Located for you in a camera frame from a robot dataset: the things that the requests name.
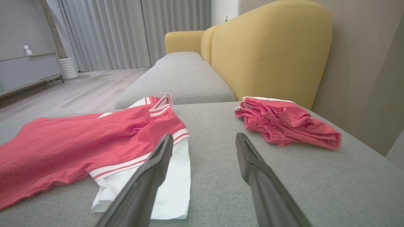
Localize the red white basketball jersey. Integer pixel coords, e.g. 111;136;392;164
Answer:
0;93;192;220

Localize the grey pleated curtain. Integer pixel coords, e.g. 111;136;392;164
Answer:
46;0;212;73

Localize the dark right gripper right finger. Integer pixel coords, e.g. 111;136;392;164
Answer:
235;132;313;227

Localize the white ribbed plant pot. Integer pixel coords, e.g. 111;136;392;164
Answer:
58;56;80;80

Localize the grey low cabinet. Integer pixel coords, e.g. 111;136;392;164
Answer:
0;52;65;99

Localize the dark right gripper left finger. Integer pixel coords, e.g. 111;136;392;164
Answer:
94;134;174;227

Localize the red shorts white waistband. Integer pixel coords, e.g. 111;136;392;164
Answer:
234;96;342;150

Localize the brown tree trunk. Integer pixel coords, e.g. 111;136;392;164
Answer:
39;0;68;60

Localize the small grey sofa seat cushion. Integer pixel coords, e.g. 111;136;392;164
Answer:
114;51;237;110

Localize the yellow sofa armrest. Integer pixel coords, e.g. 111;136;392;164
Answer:
164;30;206;55

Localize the yellow sofa backrest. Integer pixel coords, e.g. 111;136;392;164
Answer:
200;0;333;110

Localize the large grey sofa seat cushion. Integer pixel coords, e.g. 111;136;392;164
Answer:
0;101;404;227

